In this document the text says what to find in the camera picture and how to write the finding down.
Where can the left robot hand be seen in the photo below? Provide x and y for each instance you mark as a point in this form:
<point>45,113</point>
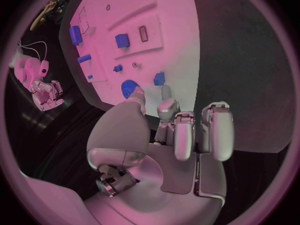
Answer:
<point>140,200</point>

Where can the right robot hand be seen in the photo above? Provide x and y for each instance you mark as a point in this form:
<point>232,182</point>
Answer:
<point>44,95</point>

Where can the white task board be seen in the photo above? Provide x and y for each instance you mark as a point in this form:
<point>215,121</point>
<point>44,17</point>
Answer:
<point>131,13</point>

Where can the small blue peg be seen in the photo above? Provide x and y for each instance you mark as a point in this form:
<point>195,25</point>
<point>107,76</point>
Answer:
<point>90,76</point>

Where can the large blue cylinder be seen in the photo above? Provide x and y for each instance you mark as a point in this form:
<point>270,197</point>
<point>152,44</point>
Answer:
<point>75,35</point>

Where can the blue gear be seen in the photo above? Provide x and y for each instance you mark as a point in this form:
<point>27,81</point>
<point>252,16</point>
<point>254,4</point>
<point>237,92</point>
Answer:
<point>128,88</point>

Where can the person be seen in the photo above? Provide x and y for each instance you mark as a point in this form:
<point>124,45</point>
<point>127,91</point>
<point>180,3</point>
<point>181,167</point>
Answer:
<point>50,11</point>

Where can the blue block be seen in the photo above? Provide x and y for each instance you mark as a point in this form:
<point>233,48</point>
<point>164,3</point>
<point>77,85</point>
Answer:
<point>159,78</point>
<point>122,40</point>

